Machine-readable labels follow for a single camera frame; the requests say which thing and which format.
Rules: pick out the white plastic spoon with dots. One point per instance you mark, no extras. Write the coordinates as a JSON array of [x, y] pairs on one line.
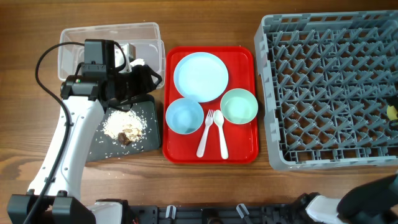
[[219, 121]]

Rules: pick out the white napkin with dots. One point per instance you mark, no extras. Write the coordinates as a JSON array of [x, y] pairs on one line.
[[136, 62]]

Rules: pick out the light blue plate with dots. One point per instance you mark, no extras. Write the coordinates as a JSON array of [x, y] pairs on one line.
[[201, 76]]

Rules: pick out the grey dishwasher rack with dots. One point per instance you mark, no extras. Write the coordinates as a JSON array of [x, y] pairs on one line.
[[326, 79]]

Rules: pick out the clear plastic bin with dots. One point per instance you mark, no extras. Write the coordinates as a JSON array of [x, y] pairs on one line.
[[144, 36]]

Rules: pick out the yellow cup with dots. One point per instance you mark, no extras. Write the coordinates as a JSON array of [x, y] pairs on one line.
[[391, 113]]

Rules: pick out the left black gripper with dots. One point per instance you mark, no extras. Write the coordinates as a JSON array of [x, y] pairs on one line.
[[144, 80]]

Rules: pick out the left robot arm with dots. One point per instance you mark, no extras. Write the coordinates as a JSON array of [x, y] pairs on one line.
[[97, 85]]

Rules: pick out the white plastic fork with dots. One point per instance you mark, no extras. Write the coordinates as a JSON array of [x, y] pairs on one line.
[[208, 122]]

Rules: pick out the black waste tray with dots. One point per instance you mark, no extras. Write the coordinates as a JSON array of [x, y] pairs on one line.
[[103, 147]]

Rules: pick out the rice and mushroom leftovers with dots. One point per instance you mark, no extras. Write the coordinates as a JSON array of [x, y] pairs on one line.
[[132, 125]]

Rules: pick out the mint green bowl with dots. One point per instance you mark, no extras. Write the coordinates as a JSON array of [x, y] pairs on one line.
[[239, 106]]

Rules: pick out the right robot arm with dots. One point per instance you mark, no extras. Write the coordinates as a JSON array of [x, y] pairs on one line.
[[369, 203]]

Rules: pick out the light blue bowl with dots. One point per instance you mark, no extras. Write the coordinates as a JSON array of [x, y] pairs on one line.
[[184, 116]]

